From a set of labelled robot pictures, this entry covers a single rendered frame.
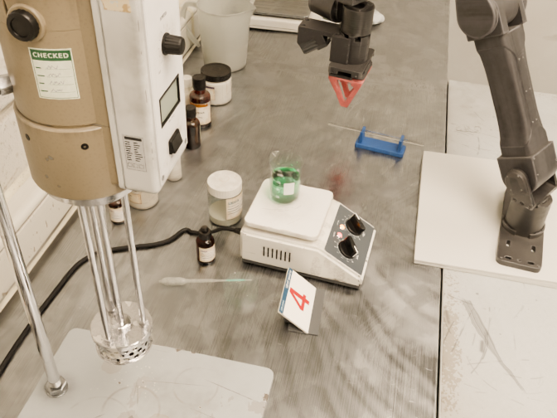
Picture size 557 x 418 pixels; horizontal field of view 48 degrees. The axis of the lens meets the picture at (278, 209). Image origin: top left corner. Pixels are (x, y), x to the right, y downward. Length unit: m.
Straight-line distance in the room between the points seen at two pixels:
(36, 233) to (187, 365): 0.34
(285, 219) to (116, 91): 0.55
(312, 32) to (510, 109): 0.40
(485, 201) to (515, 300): 0.23
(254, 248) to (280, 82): 0.61
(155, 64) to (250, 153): 0.81
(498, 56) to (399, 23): 0.88
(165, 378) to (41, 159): 0.43
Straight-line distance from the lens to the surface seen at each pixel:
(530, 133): 1.06
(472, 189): 1.23
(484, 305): 1.04
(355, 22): 1.18
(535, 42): 2.48
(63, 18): 0.47
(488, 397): 0.93
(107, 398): 0.88
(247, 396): 0.86
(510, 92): 1.04
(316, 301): 0.98
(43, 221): 1.08
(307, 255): 0.98
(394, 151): 1.30
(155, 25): 0.47
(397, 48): 1.74
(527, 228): 1.13
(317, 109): 1.43
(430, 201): 1.18
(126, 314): 0.74
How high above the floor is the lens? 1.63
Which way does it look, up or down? 40 degrees down
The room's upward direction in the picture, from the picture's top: 3 degrees clockwise
